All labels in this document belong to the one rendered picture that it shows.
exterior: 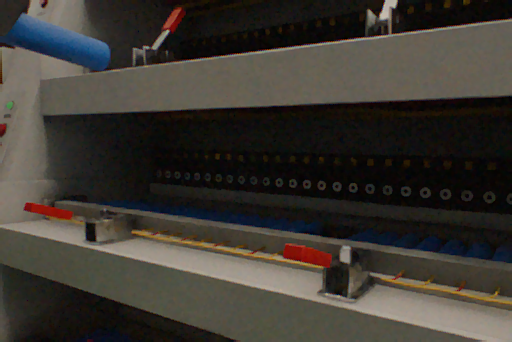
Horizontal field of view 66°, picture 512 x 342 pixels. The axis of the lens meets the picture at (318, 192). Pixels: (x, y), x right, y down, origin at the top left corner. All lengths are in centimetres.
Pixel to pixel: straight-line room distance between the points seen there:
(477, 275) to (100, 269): 33
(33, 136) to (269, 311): 42
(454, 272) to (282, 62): 21
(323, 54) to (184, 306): 23
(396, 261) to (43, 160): 48
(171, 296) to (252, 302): 8
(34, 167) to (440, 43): 50
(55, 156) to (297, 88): 39
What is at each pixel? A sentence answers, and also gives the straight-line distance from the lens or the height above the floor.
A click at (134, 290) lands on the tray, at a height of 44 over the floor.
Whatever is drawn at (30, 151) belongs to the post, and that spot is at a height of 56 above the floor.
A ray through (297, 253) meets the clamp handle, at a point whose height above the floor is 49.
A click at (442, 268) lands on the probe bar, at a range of 28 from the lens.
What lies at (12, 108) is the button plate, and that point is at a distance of 65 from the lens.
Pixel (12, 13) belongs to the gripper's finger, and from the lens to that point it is 26.
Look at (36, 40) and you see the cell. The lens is 27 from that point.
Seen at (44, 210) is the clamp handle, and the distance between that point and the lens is 41.
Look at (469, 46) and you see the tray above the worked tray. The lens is 28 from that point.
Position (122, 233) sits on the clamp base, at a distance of 45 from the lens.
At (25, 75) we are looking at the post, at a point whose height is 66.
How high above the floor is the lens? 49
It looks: 10 degrees up
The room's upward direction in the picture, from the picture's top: 10 degrees clockwise
